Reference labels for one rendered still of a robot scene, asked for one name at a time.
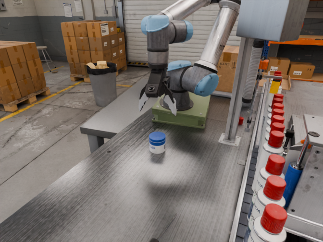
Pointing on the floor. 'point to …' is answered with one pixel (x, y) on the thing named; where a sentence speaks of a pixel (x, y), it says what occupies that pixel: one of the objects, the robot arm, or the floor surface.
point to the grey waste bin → (104, 88)
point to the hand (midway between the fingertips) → (156, 114)
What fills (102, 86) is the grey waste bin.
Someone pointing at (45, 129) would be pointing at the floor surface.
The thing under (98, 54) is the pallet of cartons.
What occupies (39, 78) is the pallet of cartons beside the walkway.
